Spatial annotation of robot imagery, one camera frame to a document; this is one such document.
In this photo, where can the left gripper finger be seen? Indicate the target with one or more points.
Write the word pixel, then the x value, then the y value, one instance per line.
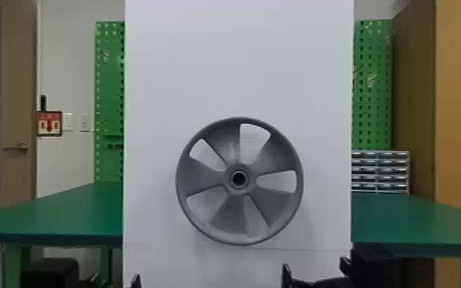
pixel 135 282

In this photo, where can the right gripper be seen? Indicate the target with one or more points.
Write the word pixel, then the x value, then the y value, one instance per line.
pixel 327 283

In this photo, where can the grey wheel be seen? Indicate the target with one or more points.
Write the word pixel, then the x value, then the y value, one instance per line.
pixel 198 177

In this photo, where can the white drawer cabinet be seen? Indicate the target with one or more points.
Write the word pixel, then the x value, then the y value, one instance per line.
pixel 380 171

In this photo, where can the wooden cupboard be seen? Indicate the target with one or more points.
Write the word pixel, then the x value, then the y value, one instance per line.
pixel 459 100

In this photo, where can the white panel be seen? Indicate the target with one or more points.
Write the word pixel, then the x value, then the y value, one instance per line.
pixel 234 60

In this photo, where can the wooden door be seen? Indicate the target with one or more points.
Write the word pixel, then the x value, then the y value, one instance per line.
pixel 15 80

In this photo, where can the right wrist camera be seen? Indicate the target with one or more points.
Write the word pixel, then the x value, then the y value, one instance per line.
pixel 375 269

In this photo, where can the white wall switch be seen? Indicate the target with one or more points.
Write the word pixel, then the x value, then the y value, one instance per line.
pixel 67 122
pixel 85 122

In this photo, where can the red wall sign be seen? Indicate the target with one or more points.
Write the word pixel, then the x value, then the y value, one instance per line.
pixel 49 123

